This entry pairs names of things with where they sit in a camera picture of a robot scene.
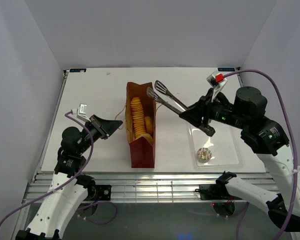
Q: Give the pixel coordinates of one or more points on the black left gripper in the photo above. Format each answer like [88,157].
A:
[105,127]

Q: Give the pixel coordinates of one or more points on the clear plastic tray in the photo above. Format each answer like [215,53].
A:
[223,146]

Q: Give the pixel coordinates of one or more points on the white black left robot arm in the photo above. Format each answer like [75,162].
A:
[69,187]

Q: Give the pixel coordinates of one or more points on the aluminium frame rail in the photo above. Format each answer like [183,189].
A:
[135,188]

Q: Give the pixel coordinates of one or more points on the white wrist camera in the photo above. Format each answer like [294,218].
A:
[217,81]
[81,112]

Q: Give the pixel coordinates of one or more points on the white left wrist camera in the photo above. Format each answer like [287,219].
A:
[81,112]

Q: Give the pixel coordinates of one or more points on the long ridged orange bread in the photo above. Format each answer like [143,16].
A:
[138,119]

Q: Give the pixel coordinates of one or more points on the red brown paper bag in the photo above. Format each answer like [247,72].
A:
[142,152]

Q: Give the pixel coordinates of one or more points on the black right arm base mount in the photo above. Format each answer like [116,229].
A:
[217,190]

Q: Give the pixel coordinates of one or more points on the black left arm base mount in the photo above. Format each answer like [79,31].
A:
[101,193]

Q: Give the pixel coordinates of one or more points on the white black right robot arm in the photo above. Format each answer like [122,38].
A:
[264,136]

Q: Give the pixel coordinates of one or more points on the white chocolate drizzled donut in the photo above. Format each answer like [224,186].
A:
[203,154]

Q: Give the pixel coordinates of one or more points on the glazed orange donut bread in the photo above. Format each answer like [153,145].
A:
[149,125]

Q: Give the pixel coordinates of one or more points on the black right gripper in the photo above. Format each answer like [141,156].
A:
[202,108]

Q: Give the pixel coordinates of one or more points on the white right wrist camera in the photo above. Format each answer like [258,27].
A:
[217,81]

